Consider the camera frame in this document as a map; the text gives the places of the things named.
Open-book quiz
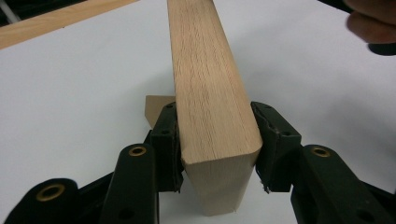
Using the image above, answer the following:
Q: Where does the white table sheet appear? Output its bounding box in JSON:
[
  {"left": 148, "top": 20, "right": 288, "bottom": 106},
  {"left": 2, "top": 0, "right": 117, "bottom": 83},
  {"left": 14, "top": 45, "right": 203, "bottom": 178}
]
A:
[{"left": 0, "top": 0, "right": 396, "bottom": 224}]

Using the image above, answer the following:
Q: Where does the square wooden picture frame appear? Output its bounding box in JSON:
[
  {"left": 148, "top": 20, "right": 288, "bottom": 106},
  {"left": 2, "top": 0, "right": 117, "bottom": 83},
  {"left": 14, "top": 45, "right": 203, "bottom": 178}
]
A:
[{"left": 144, "top": 0, "right": 263, "bottom": 217}]

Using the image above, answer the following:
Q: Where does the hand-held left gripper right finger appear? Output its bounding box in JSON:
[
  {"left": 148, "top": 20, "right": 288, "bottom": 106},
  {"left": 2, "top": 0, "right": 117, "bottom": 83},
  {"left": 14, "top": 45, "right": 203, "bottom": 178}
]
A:
[{"left": 250, "top": 101, "right": 303, "bottom": 194}]

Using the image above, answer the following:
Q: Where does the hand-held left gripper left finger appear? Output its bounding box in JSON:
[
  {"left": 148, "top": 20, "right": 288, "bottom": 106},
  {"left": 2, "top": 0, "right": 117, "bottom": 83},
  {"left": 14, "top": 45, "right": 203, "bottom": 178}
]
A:
[{"left": 145, "top": 102, "right": 185, "bottom": 193}]

